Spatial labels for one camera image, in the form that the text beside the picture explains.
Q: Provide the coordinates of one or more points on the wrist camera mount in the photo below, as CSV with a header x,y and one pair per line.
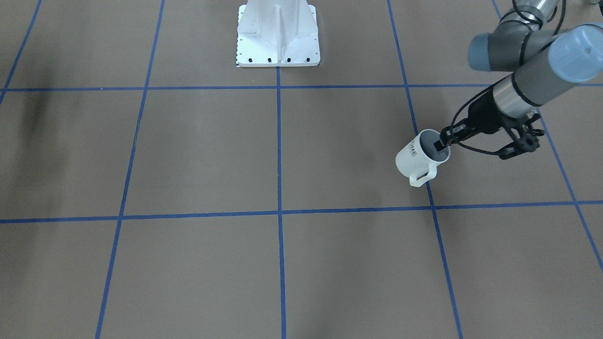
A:
x,y
524,137

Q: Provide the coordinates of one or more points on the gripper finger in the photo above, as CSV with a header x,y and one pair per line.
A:
x,y
448,136

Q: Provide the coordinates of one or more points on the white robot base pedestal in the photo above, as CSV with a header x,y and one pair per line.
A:
x,y
277,33

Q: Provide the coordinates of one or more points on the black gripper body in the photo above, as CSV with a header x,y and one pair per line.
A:
x,y
481,118

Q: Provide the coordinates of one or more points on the white mug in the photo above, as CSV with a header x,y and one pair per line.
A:
x,y
420,159

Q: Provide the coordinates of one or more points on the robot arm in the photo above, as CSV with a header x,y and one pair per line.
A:
x,y
543,61

